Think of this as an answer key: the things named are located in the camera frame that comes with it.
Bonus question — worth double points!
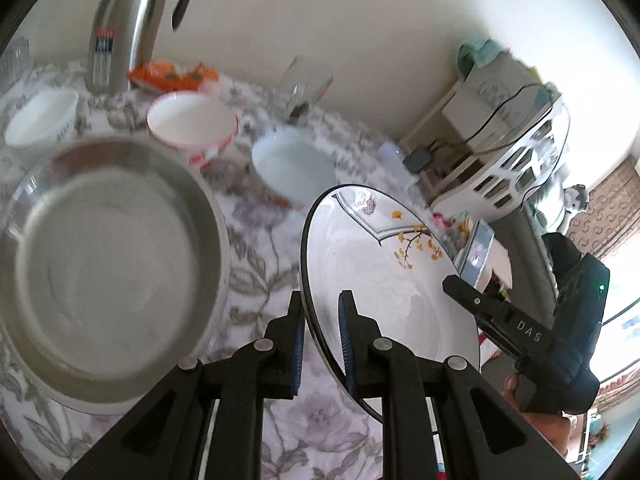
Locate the white plate yellow flowers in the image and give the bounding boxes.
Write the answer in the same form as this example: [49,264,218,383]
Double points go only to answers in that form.
[299,183,483,424]

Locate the stainless steel plate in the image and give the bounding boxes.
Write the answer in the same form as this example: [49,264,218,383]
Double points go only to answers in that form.
[1,138,230,415]

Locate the strawberry pattern red-rimmed bowl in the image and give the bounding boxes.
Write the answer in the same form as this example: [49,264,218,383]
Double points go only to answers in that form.
[146,91,239,171]

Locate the white square bowl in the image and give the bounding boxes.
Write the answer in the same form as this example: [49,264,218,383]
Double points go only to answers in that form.
[4,89,79,150]

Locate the right hand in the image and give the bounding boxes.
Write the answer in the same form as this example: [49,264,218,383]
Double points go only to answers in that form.
[502,373,572,457]

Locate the white plastic chair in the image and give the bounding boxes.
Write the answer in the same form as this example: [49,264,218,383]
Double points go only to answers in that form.
[431,100,570,222]

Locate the black power adapter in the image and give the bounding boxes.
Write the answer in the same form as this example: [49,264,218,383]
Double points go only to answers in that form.
[402,145,433,174]

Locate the white shelf unit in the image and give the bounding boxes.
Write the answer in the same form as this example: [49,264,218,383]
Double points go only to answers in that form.
[399,54,561,162]

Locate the light blue bowl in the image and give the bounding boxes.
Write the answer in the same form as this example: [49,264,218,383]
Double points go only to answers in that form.
[250,128,336,209]

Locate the clear glass mug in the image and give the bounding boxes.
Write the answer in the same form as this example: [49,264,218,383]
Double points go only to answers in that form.
[268,55,334,126]

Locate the orange snack packet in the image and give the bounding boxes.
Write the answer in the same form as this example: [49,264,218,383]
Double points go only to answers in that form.
[179,63,220,91]
[128,61,186,93]

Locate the stainless steel thermos jug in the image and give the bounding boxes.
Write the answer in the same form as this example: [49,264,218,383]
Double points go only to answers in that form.
[86,0,166,96]

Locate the upturned drinking glass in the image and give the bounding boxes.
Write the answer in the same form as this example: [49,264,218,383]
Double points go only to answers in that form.
[0,36,32,84]

